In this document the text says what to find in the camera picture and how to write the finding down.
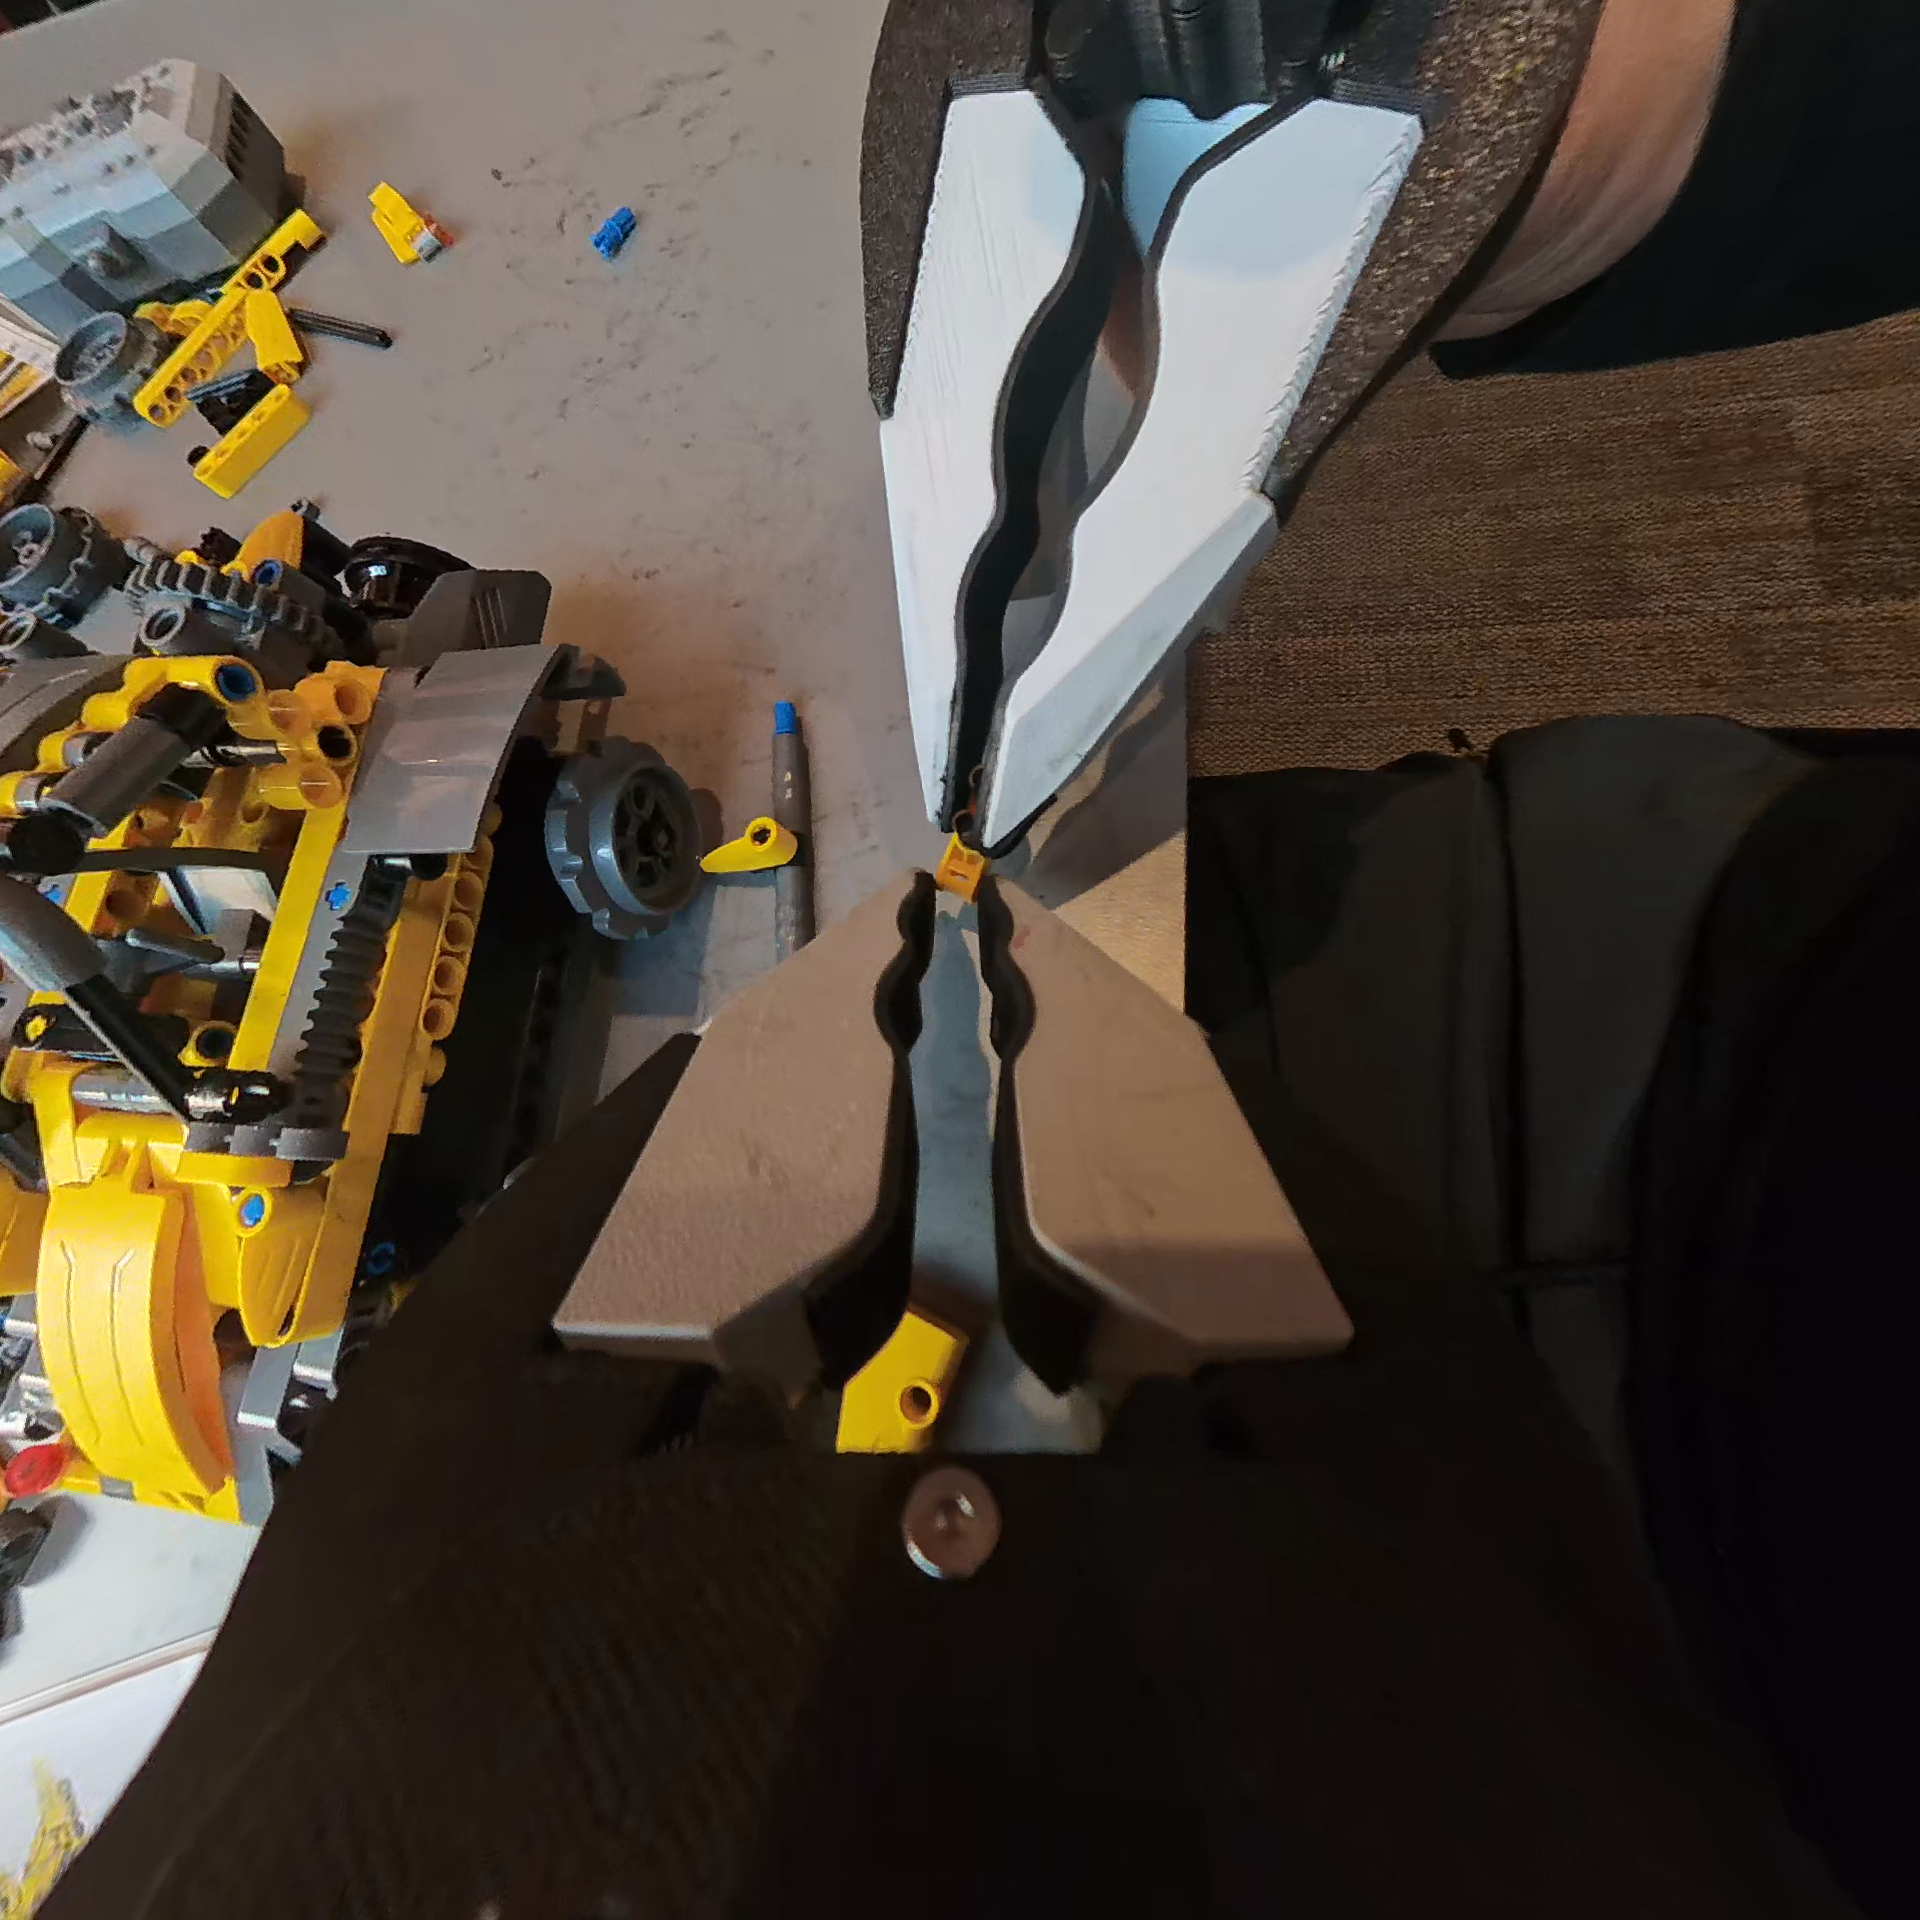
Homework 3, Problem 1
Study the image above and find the person's black clothing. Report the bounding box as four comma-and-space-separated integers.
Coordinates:
1186, 716, 1920, 1920

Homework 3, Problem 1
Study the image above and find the long yellow beam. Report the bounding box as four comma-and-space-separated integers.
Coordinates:
133, 206, 330, 424

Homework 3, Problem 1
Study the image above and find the person's right forearm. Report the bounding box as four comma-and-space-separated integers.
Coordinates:
1431, 0, 1920, 383

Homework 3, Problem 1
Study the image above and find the yellow liftarm brick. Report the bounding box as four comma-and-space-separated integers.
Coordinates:
838, 1309, 970, 1452

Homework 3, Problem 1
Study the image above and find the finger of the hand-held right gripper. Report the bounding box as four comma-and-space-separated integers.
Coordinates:
876, 82, 1125, 826
973, 92, 1428, 842

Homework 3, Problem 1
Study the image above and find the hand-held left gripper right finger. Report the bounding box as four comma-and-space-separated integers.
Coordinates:
973, 879, 1358, 1388

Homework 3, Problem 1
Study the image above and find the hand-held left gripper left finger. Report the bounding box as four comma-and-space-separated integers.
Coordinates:
551, 871, 932, 1388

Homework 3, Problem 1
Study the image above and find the grey gear hub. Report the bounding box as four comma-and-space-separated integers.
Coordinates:
55, 315, 150, 420

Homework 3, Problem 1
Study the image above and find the grey battery box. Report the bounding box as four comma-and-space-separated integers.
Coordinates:
0, 59, 300, 297

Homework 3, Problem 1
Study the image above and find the yellow toy vehicle model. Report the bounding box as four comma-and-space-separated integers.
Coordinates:
0, 504, 711, 1526

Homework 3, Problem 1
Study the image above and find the short yellow beam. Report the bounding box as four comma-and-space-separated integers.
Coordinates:
185, 383, 310, 504

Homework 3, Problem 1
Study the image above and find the instruction booklet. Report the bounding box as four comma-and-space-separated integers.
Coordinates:
0, 1635, 231, 1920

